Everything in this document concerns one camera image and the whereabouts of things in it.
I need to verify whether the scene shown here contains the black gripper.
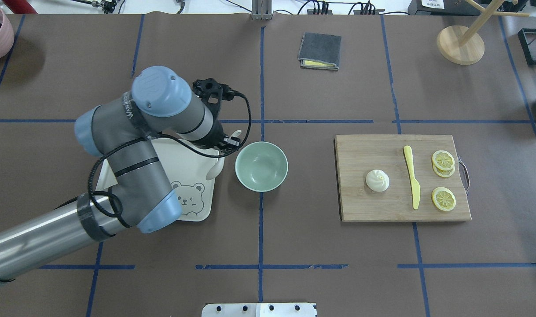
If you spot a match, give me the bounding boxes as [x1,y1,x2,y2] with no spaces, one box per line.
[192,78,246,150]

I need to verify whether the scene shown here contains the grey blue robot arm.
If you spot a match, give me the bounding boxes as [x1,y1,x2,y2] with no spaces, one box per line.
[0,66,246,286]

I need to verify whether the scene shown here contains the light green bowl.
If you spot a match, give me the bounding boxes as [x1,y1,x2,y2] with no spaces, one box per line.
[235,142,289,192]

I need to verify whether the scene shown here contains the white steamed bun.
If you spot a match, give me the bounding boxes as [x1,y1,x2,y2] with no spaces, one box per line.
[365,169,389,192]

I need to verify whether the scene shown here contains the white bear tray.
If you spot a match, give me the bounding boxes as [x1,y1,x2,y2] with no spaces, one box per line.
[93,138,219,233]

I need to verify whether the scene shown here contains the yellow sponge under cloth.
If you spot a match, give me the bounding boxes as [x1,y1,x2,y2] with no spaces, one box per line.
[301,60,338,70]

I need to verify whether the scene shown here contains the bamboo cutting board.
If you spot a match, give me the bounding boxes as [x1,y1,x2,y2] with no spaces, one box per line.
[334,134,472,221]

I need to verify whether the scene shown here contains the yellow plastic knife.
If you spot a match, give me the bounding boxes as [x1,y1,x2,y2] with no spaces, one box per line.
[403,145,421,210]

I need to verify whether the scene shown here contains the upper stacked lemon slice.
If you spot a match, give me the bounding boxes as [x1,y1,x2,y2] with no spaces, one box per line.
[431,150,455,171]

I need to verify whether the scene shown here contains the stacked lemon slice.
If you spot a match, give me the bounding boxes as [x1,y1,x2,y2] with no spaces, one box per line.
[433,164,455,178]
[431,150,455,171]

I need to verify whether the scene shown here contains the lower stacked lemon slice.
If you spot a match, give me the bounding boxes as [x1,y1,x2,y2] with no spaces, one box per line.
[433,164,455,178]

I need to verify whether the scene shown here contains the single lemon slice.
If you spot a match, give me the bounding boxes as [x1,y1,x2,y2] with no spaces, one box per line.
[431,187,457,211]

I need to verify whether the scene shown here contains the black electronics box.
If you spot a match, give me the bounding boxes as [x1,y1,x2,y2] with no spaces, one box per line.
[407,0,481,16]

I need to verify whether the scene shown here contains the wooden stand base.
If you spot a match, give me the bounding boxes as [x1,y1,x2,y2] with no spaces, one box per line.
[436,0,530,66]

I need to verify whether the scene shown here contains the red cylinder object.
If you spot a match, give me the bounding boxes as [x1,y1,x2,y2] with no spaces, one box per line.
[2,0,37,14]

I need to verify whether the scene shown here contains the metal camera post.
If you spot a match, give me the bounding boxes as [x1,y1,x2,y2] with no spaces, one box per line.
[250,0,273,21]

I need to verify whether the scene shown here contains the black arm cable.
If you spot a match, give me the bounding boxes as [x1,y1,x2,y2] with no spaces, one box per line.
[87,94,253,229]

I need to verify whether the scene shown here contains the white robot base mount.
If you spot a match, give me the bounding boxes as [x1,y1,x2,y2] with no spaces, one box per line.
[201,302,318,317]

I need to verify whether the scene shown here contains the black tray frame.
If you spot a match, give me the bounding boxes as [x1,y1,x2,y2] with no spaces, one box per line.
[517,28,536,66]

